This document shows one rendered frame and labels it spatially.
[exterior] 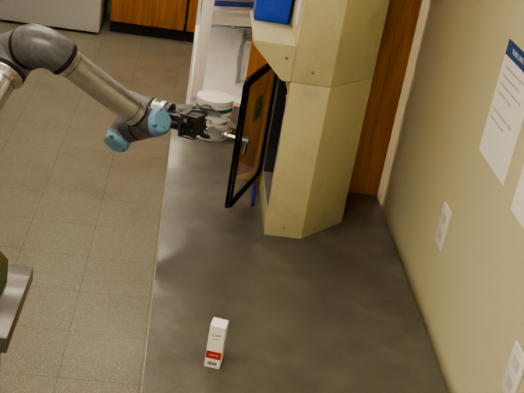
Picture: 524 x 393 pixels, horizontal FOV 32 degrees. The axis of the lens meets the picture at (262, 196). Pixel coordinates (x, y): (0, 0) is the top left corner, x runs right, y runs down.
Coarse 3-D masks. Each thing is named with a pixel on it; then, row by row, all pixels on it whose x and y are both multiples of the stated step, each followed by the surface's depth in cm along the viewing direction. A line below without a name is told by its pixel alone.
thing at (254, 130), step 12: (252, 84) 256; (264, 84) 268; (252, 96) 259; (264, 96) 272; (240, 108) 253; (252, 108) 262; (264, 108) 276; (240, 120) 254; (252, 120) 266; (264, 120) 280; (252, 132) 269; (264, 132) 284; (252, 144) 273; (240, 156) 264; (252, 156) 277; (240, 168) 268; (252, 168) 281; (228, 180) 262; (240, 180) 272; (228, 192) 264
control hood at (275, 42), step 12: (252, 12) 268; (252, 24) 258; (264, 24) 258; (276, 24) 260; (288, 24) 262; (264, 36) 247; (276, 36) 249; (288, 36) 251; (264, 48) 243; (276, 48) 243; (288, 48) 243; (276, 60) 244; (288, 60) 245; (276, 72) 246; (288, 72) 246
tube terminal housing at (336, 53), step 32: (320, 0) 238; (352, 0) 240; (384, 0) 251; (320, 32) 242; (352, 32) 246; (320, 64) 246; (352, 64) 252; (288, 96) 249; (320, 96) 249; (352, 96) 259; (288, 128) 253; (320, 128) 254; (352, 128) 265; (288, 160) 257; (320, 160) 259; (352, 160) 273; (288, 192) 262; (320, 192) 266; (288, 224) 266; (320, 224) 274
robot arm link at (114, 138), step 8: (120, 120) 264; (112, 128) 264; (120, 128) 262; (128, 128) 260; (104, 136) 264; (112, 136) 262; (120, 136) 262; (128, 136) 261; (112, 144) 264; (120, 144) 263; (128, 144) 264
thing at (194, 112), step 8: (168, 104) 268; (168, 112) 267; (176, 112) 269; (184, 112) 264; (192, 112) 266; (200, 112) 267; (176, 120) 266; (184, 120) 263; (192, 120) 262; (200, 120) 266; (176, 128) 265; (184, 128) 264; (192, 128) 263; (200, 128) 268; (184, 136) 265; (192, 136) 266
